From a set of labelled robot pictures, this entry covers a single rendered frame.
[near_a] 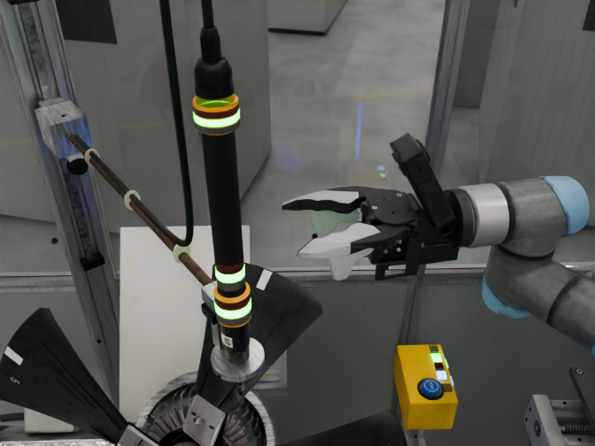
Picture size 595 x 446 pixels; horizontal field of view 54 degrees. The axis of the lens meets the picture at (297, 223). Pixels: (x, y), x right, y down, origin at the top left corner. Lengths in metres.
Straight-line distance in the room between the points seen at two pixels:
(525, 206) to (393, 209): 0.16
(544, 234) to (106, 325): 1.15
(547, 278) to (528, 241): 0.06
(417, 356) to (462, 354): 0.61
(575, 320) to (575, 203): 0.14
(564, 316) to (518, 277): 0.07
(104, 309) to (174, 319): 0.40
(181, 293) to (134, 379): 0.19
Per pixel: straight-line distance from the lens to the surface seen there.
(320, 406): 2.03
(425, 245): 0.71
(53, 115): 1.19
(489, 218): 0.70
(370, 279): 1.64
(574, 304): 0.76
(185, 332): 1.19
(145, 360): 1.21
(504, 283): 0.80
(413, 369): 1.30
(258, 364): 0.76
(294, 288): 0.92
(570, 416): 1.44
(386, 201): 0.68
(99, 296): 1.53
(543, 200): 0.74
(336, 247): 0.62
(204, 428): 0.98
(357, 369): 1.90
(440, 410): 1.27
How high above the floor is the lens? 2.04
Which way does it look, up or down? 35 degrees down
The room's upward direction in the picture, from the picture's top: straight up
